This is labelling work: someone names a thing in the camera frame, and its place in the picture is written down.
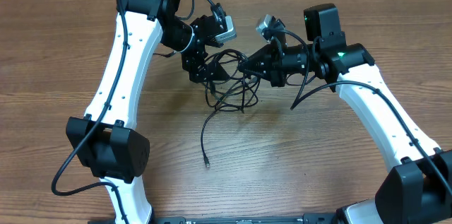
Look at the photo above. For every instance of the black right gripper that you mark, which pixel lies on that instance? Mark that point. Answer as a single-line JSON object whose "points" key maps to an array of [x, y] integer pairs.
{"points": [[272, 68]]}

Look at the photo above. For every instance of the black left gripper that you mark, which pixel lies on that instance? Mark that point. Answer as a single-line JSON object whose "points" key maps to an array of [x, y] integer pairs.
{"points": [[198, 74]]}

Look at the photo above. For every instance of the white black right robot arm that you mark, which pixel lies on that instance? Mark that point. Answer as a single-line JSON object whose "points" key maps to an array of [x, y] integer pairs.
{"points": [[417, 188]]}

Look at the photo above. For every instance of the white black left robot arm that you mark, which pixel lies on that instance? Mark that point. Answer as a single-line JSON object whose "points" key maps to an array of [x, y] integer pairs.
{"points": [[105, 139]]}

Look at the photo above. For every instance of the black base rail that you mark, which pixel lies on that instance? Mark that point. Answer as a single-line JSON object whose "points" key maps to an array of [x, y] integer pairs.
{"points": [[229, 220]]}

